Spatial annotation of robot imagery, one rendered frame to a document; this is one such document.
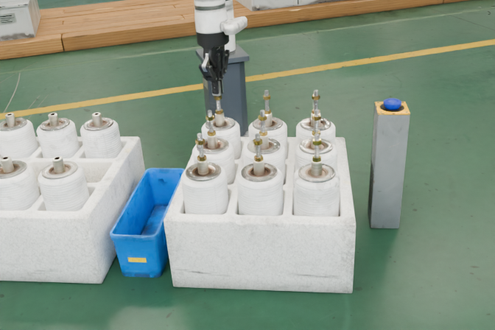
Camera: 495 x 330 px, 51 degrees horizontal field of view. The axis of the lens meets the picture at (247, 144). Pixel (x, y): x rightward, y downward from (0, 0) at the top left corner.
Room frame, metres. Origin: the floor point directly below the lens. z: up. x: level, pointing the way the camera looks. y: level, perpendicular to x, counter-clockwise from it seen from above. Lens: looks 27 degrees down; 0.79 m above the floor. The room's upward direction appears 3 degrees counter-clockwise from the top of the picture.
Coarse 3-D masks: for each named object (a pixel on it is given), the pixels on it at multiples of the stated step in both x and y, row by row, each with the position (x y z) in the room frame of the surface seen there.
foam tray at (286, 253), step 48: (288, 144) 1.21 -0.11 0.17; (336, 144) 1.18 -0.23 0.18; (288, 192) 0.96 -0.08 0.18; (192, 240) 0.88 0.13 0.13; (240, 240) 0.86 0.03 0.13; (288, 240) 0.85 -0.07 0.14; (336, 240) 0.84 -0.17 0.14; (240, 288) 0.86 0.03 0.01; (288, 288) 0.85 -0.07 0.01; (336, 288) 0.84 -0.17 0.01
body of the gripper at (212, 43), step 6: (198, 36) 1.16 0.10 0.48; (204, 36) 1.15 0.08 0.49; (210, 36) 1.15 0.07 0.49; (216, 36) 1.15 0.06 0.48; (222, 36) 1.16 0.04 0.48; (228, 36) 1.18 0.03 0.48; (198, 42) 1.17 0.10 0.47; (204, 42) 1.15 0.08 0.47; (210, 42) 1.15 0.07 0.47; (216, 42) 1.15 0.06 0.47; (222, 42) 1.16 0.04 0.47; (204, 48) 1.15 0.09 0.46; (210, 48) 1.15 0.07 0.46; (216, 48) 1.17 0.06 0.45; (222, 48) 1.21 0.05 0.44; (204, 54) 1.15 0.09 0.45; (210, 54) 1.15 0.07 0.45; (210, 60) 1.15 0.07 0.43; (216, 60) 1.17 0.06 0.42; (216, 66) 1.17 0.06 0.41
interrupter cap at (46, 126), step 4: (48, 120) 1.27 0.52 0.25; (60, 120) 1.26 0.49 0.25; (64, 120) 1.26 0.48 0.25; (68, 120) 1.26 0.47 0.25; (40, 124) 1.24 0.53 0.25; (44, 124) 1.24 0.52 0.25; (48, 124) 1.24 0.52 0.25; (60, 124) 1.24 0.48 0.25; (64, 124) 1.23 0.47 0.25; (68, 124) 1.23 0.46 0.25; (40, 128) 1.22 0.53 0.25; (44, 128) 1.22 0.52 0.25; (48, 128) 1.22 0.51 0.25; (52, 128) 1.21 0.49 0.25; (56, 128) 1.21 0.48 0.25; (60, 128) 1.21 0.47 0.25
